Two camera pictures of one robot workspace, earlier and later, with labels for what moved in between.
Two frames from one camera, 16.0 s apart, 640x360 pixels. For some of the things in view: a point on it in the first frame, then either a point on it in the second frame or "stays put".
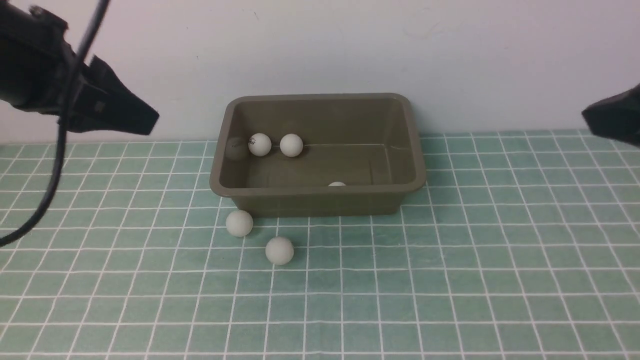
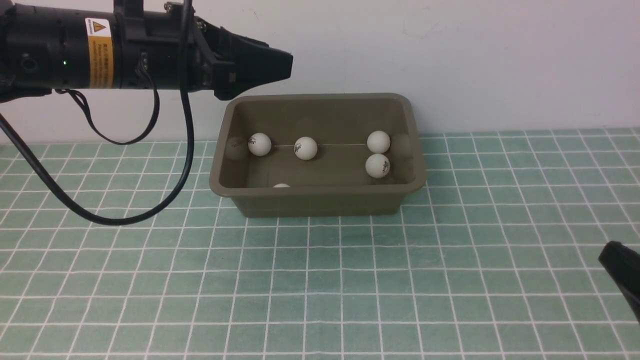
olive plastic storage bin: [369, 139] stays put
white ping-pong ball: [239, 223] to [305, 148]
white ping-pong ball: [291, 145] to [378, 141]
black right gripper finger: [617, 117] to [623, 263]
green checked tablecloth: [520, 246] stays put
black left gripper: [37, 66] to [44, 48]
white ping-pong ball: [259, 144] stays put
